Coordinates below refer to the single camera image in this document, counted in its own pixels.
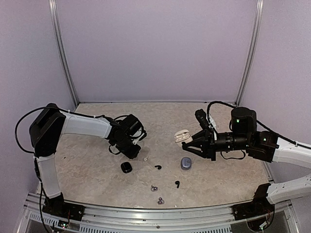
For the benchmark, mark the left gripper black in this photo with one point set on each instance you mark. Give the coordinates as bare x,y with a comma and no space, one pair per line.
131,155

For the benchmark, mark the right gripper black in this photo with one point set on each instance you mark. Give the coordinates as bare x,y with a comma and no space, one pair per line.
208,148

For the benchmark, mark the white earbud charging case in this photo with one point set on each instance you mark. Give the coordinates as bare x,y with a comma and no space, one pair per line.
182,136

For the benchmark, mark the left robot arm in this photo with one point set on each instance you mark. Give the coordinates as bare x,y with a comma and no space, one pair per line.
122,133

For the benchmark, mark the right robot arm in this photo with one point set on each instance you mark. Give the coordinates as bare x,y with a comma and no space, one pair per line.
265,146

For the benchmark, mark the black earbud charging case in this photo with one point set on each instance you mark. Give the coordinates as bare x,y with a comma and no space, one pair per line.
126,167

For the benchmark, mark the blue-grey earbud case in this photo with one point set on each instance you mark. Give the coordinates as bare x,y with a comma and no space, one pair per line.
186,163

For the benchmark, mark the purple earbud upper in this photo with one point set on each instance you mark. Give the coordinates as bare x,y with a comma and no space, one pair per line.
154,188

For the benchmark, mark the purple earbud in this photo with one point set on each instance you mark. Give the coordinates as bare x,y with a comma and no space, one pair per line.
154,188
160,201

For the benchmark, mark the purple earbud lower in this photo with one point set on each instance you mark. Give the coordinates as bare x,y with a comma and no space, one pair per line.
160,201

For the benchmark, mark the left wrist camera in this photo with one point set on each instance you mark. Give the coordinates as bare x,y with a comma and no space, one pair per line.
133,128

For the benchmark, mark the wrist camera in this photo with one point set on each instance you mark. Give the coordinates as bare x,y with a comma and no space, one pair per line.
203,120
133,128

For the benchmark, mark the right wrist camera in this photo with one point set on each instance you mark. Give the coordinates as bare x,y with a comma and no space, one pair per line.
203,120

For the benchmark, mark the front aluminium rail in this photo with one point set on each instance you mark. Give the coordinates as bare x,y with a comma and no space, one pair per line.
105,219

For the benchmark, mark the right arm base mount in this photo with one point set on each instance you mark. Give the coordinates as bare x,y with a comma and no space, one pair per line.
259,205

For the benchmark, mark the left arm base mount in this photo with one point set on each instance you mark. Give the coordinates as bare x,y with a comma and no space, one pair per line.
60,208

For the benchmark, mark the right aluminium frame post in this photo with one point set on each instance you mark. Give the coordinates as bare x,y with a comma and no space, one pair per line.
251,51

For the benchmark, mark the aluminium frame post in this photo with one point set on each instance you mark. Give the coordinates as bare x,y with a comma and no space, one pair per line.
61,51
251,51

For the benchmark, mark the left aluminium frame post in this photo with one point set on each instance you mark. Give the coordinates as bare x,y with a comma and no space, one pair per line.
61,51

